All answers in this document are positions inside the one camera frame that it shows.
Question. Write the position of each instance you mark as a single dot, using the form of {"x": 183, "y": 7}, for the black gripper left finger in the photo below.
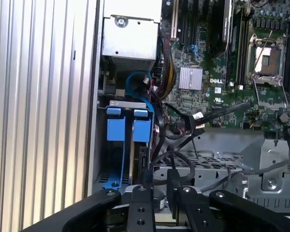
{"x": 142, "y": 207}

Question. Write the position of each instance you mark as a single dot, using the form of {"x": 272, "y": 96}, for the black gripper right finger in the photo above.
{"x": 195, "y": 207}

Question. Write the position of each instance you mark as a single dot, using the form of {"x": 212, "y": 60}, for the hard disk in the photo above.
{"x": 116, "y": 128}

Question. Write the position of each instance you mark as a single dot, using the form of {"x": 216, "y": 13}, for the black expansion slot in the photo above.
{"x": 186, "y": 21}

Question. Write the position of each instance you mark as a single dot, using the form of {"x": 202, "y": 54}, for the beige expansion slot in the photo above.
{"x": 174, "y": 19}

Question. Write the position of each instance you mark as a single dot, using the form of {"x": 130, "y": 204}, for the grey metal PC case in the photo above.
{"x": 220, "y": 142}

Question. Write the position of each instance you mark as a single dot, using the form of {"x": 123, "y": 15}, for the green Dell motherboard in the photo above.
{"x": 195, "y": 101}

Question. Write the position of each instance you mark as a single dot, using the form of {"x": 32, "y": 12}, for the metal socket cover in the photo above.
{"x": 271, "y": 104}

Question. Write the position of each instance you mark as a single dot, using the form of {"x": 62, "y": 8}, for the silver finned heatsink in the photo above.
{"x": 190, "y": 77}

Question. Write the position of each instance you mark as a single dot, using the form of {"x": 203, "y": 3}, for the CPU socket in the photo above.
{"x": 265, "y": 60}

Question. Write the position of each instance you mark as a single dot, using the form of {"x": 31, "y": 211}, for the silver metal drive cage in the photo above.
{"x": 130, "y": 36}

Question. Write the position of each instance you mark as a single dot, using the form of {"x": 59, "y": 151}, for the thin metal locking lever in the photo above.
{"x": 263, "y": 49}

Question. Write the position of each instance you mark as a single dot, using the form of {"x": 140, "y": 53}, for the black card with silver strip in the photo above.
{"x": 222, "y": 24}

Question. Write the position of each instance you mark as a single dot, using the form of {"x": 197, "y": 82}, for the grey metal case bracket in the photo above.
{"x": 273, "y": 154}

